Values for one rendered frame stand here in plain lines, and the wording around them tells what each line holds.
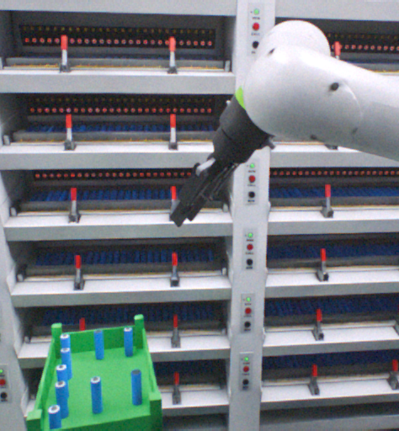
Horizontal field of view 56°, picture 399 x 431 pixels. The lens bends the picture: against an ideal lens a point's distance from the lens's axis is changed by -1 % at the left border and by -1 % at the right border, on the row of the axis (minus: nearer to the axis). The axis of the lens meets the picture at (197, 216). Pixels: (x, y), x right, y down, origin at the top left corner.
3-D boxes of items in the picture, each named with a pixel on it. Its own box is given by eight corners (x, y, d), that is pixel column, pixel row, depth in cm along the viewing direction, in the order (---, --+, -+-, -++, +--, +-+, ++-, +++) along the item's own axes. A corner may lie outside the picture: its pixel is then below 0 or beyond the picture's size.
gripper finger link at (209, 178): (229, 167, 68) (226, 167, 67) (194, 209, 73) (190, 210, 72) (215, 151, 69) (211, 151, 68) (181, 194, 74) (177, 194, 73)
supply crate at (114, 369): (163, 441, 61) (162, 398, 59) (29, 466, 56) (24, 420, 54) (144, 345, 89) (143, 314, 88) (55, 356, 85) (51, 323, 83)
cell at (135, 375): (130, 375, 67) (132, 407, 68) (141, 374, 67) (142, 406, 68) (130, 369, 68) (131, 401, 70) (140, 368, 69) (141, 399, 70)
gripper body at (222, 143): (242, 152, 61) (214, 191, 67) (267, 145, 67) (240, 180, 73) (211, 121, 63) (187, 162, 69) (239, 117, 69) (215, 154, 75)
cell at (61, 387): (68, 417, 65) (65, 385, 64) (56, 419, 65) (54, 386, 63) (69, 411, 67) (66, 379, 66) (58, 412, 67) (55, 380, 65)
